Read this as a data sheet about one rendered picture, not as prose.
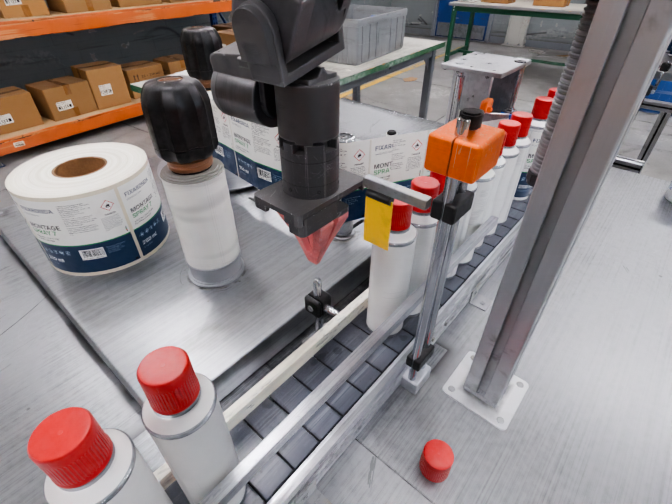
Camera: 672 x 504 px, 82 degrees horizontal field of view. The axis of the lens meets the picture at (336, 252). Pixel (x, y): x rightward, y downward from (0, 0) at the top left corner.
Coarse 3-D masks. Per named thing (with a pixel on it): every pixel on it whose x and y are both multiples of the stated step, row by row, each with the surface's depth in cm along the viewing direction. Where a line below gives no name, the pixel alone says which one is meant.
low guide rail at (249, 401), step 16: (368, 288) 56; (352, 304) 53; (336, 320) 51; (320, 336) 49; (304, 352) 47; (288, 368) 45; (256, 384) 44; (272, 384) 44; (240, 400) 42; (256, 400) 43; (224, 416) 41; (240, 416) 42; (160, 480) 36
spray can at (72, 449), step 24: (72, 408) 23; (48, 432) 22; (72, 432) 22; (96, 432) 23; (120, 432) 26; (48, 456) 21; (72, 456) 21; (96, 456) 23; (120, 456) 25; (48, 480) 24; (72, 480) 22; (96, 480) 23; (120, 480) 24; (144, 480) 26
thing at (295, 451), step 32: (512, 224) 75; (480, 256) 67; (448, 288) 61; (352, 320) 56; (416, 320) 56; (320, 352) 51; (384, 352) 51; (288, 384) 48; (352, 384) 48; (256, 416) 44; (320, 416) 44; (288, 448) 41; (256, 480) 39
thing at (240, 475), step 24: (480, 240) 59; (456, 264) 54; (408, 312) 47; (384, 336) 44; (360, 360) 41; (336, 384) 39; (312, 408) 36; (288, 432) 35; (264, 456) 33; (240, 480) 31
